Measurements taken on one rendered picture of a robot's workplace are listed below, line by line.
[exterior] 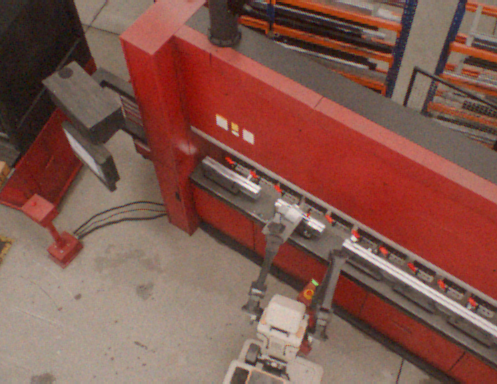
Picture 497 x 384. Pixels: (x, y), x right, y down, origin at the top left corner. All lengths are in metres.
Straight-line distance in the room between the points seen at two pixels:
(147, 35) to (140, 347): 2.58
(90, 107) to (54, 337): 2.19
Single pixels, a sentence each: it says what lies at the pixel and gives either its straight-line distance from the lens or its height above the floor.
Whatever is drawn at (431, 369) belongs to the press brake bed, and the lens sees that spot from 5.35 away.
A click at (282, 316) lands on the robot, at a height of 1.36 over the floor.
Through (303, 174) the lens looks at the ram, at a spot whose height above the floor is 1.59.
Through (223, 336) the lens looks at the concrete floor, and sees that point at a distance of 5.32.
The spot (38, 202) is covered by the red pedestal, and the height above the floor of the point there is 0.80.
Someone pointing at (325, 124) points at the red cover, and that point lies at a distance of 3.54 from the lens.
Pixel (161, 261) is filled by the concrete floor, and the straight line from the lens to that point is 5.61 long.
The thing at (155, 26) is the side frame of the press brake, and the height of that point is 2.30.
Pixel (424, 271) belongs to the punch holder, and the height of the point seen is 1.27.
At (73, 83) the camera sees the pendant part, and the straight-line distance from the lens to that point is 4.22.
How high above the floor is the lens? 5.06
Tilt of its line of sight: 59 degrees down
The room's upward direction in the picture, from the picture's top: 3 degrees counter-clockwise
